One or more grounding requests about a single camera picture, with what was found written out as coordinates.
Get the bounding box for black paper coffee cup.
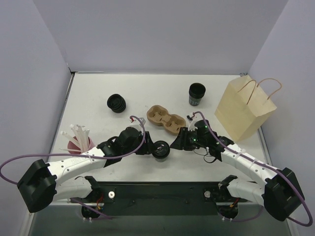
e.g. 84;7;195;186
152;147;170;162

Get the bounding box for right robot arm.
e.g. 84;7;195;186
170;120;305;221

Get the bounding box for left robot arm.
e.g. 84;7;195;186
17;126;157;213

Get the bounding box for brown pulp cup carrier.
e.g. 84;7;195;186
147;105;186;135

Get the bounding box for stack of black cups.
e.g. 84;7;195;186
189;83;206;106

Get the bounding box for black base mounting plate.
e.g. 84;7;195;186
82;181;236;216

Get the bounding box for stack of black lids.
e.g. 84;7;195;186
107;94;126;114

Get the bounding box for tan paper bag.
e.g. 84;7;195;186
215;75;282;142

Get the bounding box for pink straw holder cup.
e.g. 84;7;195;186
67;137;95;154

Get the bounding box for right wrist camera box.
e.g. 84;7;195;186
186;113;198;131

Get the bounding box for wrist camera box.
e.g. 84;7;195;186
130;117;146;131
186;113;198;131

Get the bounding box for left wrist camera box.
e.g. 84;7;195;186
130;117;146;131

